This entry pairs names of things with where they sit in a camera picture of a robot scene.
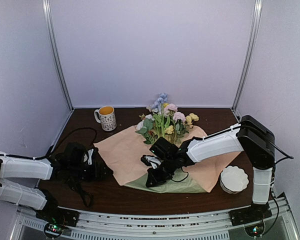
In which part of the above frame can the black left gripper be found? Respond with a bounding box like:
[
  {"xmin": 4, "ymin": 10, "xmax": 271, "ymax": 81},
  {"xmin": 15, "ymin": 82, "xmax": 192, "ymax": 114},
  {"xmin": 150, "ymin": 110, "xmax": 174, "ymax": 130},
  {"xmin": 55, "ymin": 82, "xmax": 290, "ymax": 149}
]
[{"xmin": 69, "ymin": 161, "xmax": 114, "ymax": 182}]

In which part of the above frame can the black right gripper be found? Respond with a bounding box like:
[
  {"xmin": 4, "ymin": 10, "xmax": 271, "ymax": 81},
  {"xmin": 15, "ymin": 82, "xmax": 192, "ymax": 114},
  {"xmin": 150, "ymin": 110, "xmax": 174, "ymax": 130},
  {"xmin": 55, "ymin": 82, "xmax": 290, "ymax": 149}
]
[{"xmin": 146, "ymin": 157, "xmax": 177, "ymax": 188}]

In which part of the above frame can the wrapping paper sheet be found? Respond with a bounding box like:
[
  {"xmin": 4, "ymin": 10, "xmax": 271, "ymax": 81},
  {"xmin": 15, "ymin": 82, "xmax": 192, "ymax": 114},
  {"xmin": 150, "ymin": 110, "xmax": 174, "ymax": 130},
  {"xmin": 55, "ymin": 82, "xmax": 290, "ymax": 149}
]
[{"xmin": 95, "ymin": 125, "xmax": 243, "ymax": 193}]

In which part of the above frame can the white pink flower stem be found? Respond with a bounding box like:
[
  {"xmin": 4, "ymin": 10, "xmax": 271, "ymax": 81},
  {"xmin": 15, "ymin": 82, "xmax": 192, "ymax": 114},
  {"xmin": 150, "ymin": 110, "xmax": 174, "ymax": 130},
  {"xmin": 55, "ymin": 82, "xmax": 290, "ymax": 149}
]
[{"xmin": 135, "ymin": 114, "xmax": 162, "ymax": 145}]

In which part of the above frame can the peach flower stem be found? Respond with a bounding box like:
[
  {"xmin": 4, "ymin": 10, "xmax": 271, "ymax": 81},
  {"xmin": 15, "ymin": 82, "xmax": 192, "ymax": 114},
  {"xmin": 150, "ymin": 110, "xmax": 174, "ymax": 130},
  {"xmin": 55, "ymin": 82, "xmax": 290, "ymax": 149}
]
[{"xmin": 135, "ymin": 105, "xmax": 161, "ymax": 137}]

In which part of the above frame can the pink rose flower stem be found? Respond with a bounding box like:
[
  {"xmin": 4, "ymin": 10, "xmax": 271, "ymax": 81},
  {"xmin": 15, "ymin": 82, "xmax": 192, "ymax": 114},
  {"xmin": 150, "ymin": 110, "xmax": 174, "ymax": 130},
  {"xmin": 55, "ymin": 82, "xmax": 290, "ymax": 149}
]
[{"xmin": 172, "ymin": 109, "xmax": 187, "ymax": 144}]

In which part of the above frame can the pale yellow flower stem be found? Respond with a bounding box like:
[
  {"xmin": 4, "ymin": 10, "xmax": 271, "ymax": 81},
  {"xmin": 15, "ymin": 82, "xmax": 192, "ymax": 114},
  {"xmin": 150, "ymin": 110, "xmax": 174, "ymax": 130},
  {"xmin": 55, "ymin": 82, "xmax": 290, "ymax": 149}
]
[{"xmin": 185, "ymin": 113, "xmax": 199, "ymax": 129}]

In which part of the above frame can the blue flower stem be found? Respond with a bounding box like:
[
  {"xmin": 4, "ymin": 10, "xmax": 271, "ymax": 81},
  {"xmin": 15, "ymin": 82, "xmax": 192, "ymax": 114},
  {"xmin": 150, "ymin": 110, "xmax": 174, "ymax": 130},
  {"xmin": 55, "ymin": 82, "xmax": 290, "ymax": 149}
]
[{"xmin": 149, "ymin": 92, "xmax": 168, "ymax": 137}]

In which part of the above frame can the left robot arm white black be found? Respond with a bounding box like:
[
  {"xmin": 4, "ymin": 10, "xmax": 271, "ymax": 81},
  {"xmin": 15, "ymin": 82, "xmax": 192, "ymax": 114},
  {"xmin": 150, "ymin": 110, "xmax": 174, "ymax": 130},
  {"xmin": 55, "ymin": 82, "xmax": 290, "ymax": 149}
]
[{"xmin": 0, "ymin": 142, "xmax": 114, "ymax": 222}]

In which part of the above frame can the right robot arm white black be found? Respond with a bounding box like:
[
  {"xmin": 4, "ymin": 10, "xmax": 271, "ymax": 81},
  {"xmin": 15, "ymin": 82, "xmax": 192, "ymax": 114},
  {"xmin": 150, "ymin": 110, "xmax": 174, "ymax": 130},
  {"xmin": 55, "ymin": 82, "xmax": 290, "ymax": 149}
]
[{"xmin": 141, "ymin": 115, "xmax": 293, "ymax": 221}]

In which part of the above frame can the patterned mug yellow inside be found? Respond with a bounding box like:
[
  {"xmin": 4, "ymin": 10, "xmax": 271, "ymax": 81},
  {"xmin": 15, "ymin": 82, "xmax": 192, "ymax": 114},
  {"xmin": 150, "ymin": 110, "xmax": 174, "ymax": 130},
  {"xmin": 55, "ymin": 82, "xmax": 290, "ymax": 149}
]
[{"xmin": 94, "ymin": 106, "xmax": 117, "ymax": 132}]

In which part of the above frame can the scalloped white bowl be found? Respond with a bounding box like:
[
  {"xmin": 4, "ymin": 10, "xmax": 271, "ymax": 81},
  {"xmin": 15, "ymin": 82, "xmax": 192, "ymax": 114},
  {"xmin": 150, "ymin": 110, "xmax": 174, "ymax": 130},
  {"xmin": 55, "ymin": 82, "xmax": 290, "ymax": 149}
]
[{"xmin": 219, "ymin": 165, "xmax": 249, "ymax": 194}]

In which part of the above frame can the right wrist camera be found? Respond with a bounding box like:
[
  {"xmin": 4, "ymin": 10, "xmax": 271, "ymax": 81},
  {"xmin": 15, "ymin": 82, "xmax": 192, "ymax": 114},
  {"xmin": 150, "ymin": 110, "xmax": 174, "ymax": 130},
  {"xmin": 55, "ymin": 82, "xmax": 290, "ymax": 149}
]
[{"xmin": 140, "ymin": 155, "xmax": 162, "ymax": 169}]

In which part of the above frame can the black camera strap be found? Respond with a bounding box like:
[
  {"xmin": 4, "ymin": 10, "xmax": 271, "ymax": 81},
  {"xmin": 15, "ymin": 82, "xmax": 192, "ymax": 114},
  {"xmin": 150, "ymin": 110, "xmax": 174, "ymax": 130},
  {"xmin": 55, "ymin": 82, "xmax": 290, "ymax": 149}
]
[{"xmin": 41, "ymin": 159, "xmax": 94, "ymax": 208}]

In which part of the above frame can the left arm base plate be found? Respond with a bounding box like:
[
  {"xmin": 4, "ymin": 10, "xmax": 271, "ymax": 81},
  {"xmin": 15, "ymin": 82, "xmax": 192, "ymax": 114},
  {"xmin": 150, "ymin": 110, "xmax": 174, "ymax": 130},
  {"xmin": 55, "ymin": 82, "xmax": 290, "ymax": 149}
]
[{"xmin": 35, "ymin": 207, "xmax": 80, "ymax": 227}]

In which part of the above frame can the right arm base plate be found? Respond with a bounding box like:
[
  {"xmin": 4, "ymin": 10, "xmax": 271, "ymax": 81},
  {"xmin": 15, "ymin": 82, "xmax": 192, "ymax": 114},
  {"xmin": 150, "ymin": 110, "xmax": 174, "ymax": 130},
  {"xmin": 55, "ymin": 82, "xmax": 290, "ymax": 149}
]
[{"xmin": 229, "ymin": 206, "xmax": 272, "ymax": 227}]

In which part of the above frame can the left aluminium frame post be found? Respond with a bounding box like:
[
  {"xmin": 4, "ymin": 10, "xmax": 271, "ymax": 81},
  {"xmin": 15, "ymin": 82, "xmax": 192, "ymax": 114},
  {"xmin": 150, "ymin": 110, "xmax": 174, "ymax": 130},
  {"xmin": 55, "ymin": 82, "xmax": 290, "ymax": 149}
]
[{"xmin": 42, "ymin": 0, "xmax": 74, "ymax": 111}]

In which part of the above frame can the aluminium frame post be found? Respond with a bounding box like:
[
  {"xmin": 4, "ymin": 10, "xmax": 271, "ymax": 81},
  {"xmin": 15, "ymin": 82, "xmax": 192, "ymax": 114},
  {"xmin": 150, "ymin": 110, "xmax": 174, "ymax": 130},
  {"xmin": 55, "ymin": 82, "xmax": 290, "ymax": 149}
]
[
  {"xmin": 231, "ymin": 0, "xmax": 263, "ymax": 112},
  {"xmin": 42, "ymin": 0, "xmax": 74, "ymax": 111}
]

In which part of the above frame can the right aluminium frame post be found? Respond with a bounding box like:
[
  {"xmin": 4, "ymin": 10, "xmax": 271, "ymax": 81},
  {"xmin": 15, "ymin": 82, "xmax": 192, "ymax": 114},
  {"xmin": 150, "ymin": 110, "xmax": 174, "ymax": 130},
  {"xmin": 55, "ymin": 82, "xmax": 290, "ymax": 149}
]
[{"xmin": 231, "ymin": 0, "xmax": 263, "ymax": 112}]

